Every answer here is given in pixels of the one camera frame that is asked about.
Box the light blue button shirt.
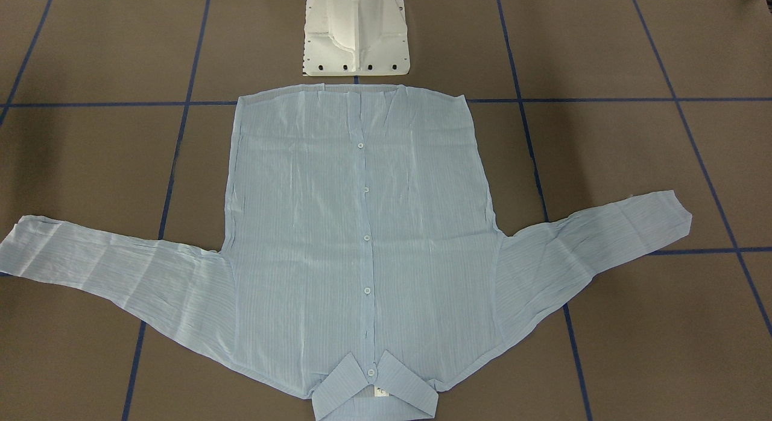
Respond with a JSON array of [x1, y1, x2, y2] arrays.
[[2, 84, 692, 420]]

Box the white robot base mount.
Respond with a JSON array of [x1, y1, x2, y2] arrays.
[[302, 0, 411, 77]]

